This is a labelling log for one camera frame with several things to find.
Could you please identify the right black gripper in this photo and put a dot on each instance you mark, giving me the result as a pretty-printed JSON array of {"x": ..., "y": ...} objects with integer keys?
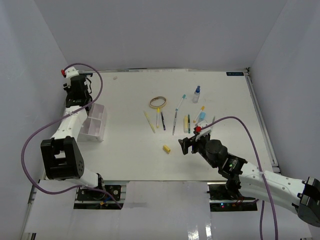
[{"x": 186, "y": 143}]

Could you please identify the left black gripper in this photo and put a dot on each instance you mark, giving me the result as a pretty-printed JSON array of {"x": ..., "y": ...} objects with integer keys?
[{"x": 69, "y": 89}]

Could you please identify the dark green pen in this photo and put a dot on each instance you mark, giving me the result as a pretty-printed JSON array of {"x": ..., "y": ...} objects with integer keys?
[{"x": 189, "y": 123}]

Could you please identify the dark blue pen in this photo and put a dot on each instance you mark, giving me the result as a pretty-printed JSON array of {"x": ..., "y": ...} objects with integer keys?
[{"x": 163, "y": 120}]

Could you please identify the grey silver pen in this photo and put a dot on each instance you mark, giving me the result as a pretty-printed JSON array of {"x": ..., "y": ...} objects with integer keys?
[{"x": 174, "y": 122}]

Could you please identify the grey green pen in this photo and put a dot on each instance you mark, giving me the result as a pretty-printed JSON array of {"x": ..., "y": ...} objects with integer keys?
[{"x": 213, "y": 120}]

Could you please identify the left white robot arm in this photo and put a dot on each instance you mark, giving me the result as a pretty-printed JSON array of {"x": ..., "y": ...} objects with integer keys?
[{"x": 61, "y": 155}]

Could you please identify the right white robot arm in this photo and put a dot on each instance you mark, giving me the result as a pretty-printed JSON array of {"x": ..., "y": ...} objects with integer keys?
[{"x": 244, "y": 179}]

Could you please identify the small yellow cylinder eraser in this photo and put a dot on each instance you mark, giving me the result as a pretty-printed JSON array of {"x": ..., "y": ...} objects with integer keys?
[{"x": 166, "y": 149}]

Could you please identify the yellow glue stick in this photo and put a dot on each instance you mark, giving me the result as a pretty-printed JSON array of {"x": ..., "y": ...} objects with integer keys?
[{"x": 185, "y": 124}]

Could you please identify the light blue eraser case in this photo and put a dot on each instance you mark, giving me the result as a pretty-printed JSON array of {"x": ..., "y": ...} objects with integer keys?
[{"x": 202, "y": 116}]

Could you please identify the white compartment organizer box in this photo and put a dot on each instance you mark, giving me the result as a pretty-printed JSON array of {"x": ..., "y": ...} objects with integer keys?
[{"x": 93, "y": 128}]

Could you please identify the white marker orange cap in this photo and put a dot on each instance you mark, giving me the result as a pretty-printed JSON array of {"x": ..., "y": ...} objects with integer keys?
[{"x": 198, "y": 114}]

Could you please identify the white pen yellow cap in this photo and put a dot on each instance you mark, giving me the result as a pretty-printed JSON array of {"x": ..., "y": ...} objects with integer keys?
[{"x": 157, "y": 117}]

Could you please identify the yellow tape roll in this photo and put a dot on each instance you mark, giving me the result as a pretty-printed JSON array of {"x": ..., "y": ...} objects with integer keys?
[{"x": 157, "y": 102}]

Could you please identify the white pen teal cap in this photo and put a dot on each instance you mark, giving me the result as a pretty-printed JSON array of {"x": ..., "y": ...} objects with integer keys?
[{"x": 180, "y": 103}]

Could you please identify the pale yellow pen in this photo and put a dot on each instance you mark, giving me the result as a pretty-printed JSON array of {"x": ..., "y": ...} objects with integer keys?
[{"x": 149, "y": 122}]

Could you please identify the clear spray bottle blue cap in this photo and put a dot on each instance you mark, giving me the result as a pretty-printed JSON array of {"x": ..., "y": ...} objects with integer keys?
[{"x": 196, "y": 94}]

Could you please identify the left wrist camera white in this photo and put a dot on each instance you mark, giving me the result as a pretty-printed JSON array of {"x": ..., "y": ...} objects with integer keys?
[{"x": 71, "y": 72}]

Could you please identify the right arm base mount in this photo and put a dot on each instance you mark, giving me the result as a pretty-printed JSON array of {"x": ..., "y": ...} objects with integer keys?
[{"x": 221, "y": 201}]

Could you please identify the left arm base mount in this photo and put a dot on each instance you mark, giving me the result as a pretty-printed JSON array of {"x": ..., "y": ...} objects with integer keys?
[{"x": 86, "y": 199}]

